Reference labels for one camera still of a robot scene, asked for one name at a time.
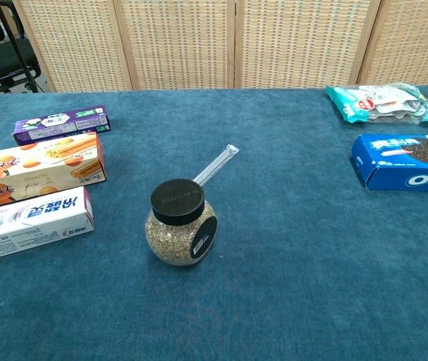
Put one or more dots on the orange wafer biscuit box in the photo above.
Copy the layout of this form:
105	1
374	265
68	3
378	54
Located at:
29	169

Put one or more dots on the purple toothpaste box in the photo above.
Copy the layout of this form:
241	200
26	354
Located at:
59	126

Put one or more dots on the blue Oreo package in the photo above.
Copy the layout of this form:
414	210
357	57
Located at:
386	165

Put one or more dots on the teal snack bag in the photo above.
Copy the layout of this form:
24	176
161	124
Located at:
379	105

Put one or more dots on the white toothpaste box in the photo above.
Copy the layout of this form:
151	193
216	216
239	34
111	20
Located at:
29	225

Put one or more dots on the clear wrapped straw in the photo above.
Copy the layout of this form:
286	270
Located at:
217	161

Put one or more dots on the glass jar with black lid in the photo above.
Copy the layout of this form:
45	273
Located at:
168	240

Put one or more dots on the blue felt table cover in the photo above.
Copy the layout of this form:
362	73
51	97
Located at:
274	263

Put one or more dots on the woven wooden folding screen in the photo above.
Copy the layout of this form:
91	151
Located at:
180	45

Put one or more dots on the black tripod stand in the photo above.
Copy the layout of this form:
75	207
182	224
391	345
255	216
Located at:
15	47

